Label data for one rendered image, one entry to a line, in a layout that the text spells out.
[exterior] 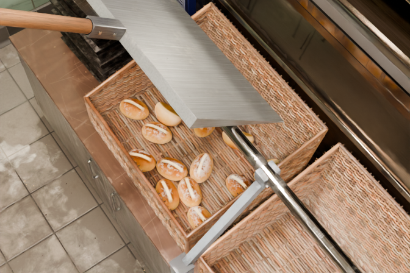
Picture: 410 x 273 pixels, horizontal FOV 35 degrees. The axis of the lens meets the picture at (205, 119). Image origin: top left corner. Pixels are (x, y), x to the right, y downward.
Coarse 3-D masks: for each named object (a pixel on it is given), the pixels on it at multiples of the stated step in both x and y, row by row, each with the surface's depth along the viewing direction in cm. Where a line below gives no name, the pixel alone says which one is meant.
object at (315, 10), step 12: (300, 0) 157; (312, 12) 156; (324, 12) 152; (324, 24) 154; (336, 24) 150; (336, 36) 152; (348, 36) 149; (348, 48) 150; (360, 48) 147; (360, 60) 149; (372, 60) 145; (372, 72) 147; (384, 72) 144; (384, 84) 146; (396, 84) 142; (396, 96) 144; (408, 96) 141; (408, 108) 143
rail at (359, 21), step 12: (336, 0) 120; (348, 12) 119; (360, 24) 117; (372, 24) 117; (372, 36) 116; (384, 36) 116; (384, 48) 115; (396, 48) 114; (396, 60) 114; (408, 60) 113; (408, 72) 113
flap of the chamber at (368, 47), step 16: (320, 0) 123; (352, 0) 124; (368, 0) 125; (384, 0) 125; (400, 0) 126; (336, 16) 122; (368, 16) 122; (384, 16) 122; (400, 16) 123; (352, 32) 120; (384, 32) 120; (400, 32) 120; (368, 48) 118; (400, 48) 118; (384, 64) 116; (400, 80) 115
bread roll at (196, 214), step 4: (192, 208) 185; (196, 208) 184; (200, 208) 184; (204, 208) 186; (188, 212) 186; (192, 212) 184; (196, 212) 183; (200, 212) 183; (204, 212) 184; (208, 212) 185; (188, 216) 185; (192, 216) 184; (196, 216) 183; (200, 216) 182; (204, 216) 182; (208, 216) 183; (192, 220) 183; (196, 220) 183; (200, 220) 182; (192, 224) 184; (196, 224) 183
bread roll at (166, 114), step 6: (162, 102) 203; (156, 108) 201; (162, 108) 200; (168, 108) 201; (156, 114) 202; (162, 114) 199; (168, 114) 199; (174, 114) 199; (162, 120) 200; (168, 120) 199; (174, 120) 199; (180, 120) 200
